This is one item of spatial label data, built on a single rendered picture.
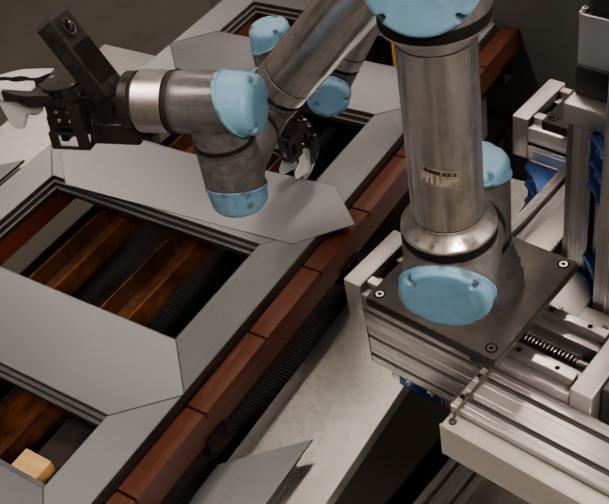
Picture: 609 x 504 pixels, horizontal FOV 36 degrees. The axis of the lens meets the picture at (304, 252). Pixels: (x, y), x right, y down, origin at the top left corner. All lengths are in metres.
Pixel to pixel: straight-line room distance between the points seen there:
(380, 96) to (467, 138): 1.11
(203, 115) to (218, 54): 1.31
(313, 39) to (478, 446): 0.58
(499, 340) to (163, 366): 0.60
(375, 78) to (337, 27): 1.07
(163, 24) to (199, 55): 2.03
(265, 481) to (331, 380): 0.26
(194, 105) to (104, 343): 0.72
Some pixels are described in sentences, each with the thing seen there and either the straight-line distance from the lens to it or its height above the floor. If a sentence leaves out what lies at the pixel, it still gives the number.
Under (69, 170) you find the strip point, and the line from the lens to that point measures 2.15.
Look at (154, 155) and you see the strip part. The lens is 2.10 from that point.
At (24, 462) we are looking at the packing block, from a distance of 1.65.
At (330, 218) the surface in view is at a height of 0.85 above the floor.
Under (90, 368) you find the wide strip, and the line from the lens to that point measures 1.69.
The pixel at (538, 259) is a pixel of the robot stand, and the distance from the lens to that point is 1.43.
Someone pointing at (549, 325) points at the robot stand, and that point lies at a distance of 1.43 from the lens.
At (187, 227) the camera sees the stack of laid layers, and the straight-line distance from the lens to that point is 1.91.
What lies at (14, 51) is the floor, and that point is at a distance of 4.59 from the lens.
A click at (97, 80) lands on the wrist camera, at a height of 1.48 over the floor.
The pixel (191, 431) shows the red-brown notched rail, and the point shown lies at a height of 0.83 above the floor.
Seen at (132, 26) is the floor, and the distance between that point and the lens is 4.49.
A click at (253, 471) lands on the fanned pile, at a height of 0.72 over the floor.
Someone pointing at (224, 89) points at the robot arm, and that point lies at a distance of 1.08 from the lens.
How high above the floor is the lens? 2.04
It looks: 42 degrees down
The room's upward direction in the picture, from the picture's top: 12 degrees counter-clockwise
